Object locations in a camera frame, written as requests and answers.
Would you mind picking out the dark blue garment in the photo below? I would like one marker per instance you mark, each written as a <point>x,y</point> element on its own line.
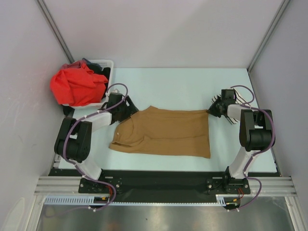
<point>87,62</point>

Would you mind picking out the white slotted cable duct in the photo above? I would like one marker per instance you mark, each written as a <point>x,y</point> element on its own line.
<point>98,201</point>

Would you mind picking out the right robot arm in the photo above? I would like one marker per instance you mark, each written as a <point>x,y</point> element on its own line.
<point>256,131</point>

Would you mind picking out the left aluminium corner post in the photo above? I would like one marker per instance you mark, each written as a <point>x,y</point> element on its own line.
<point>55,29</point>

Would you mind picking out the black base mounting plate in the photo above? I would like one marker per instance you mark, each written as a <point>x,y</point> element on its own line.
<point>163,186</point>

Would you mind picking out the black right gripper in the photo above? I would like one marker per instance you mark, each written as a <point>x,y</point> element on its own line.
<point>212,110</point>

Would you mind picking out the black white striped tank top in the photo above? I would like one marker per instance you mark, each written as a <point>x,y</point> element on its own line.
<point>238,98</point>

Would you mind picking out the aluminium corner post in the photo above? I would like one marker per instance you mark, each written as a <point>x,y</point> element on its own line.
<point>55,29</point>
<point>269,33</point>

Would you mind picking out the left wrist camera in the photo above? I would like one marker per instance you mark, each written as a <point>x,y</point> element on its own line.
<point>116,91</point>

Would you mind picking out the right aluminium corner post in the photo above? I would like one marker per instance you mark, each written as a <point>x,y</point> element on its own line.
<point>269,33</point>

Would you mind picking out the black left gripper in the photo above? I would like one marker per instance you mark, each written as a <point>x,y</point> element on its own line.
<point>130,109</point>

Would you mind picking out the tan brown garment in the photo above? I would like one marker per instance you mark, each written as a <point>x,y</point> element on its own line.
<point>164,132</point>

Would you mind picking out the black garment in basket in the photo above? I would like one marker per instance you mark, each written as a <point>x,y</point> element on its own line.
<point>97,69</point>

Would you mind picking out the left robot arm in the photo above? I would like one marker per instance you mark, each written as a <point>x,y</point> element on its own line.
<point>73,142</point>

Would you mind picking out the red garment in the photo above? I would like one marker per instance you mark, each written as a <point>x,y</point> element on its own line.
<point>78,85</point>

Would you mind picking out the white plastic laundry basket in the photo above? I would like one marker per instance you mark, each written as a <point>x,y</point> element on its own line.
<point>102,63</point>

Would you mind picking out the aluminium frame rail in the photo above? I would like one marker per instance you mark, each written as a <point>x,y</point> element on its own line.
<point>61,185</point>

